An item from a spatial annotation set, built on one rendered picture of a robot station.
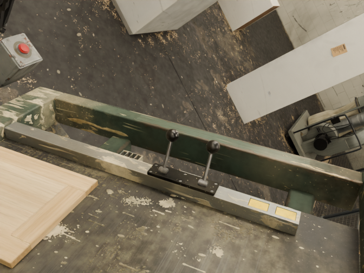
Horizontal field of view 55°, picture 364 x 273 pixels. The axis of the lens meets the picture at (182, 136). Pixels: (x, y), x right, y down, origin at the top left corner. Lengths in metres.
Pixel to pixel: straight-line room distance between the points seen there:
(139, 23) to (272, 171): 2.58
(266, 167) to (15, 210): 0.72
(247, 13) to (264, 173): 4.78
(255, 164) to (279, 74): 3.40
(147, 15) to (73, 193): 2.62
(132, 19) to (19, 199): 2.72
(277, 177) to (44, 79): 1.94
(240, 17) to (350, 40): 2.07
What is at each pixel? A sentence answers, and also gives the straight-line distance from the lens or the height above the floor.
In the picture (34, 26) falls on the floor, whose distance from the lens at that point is 2.88.
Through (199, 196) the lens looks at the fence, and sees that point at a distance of 0.95.
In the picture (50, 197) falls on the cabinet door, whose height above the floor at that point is 1.15.
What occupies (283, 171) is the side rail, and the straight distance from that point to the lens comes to 1.12.
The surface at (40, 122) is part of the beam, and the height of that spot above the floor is 0.87.
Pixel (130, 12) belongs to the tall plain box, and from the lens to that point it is 3.53.
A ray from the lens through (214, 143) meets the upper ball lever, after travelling 0.92.
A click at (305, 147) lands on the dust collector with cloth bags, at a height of 0.22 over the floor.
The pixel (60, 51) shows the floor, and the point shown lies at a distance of 2.89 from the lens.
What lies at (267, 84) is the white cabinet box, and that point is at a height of 0.53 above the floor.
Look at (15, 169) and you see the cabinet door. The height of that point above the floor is 1.03.
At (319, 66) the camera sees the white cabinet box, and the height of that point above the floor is 1.16.
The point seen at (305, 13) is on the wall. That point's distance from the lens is 8.84.
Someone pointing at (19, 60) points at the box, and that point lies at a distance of 1.40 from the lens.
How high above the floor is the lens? 1.98
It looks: 35 degrees down
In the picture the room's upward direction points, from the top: 65 degrees clockwise
